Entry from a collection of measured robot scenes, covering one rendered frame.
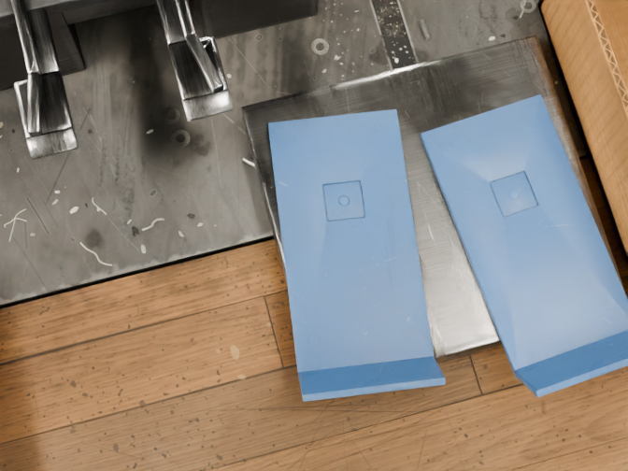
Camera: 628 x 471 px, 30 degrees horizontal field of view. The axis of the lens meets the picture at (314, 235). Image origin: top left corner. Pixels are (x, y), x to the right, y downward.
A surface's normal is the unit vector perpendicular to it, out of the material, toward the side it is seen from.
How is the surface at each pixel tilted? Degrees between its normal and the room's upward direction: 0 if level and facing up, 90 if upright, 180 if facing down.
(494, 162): 0
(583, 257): 0
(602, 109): 90
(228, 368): 0
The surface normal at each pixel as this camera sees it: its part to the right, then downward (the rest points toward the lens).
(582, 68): -0.96, 0.25
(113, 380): 0.03, -0.25
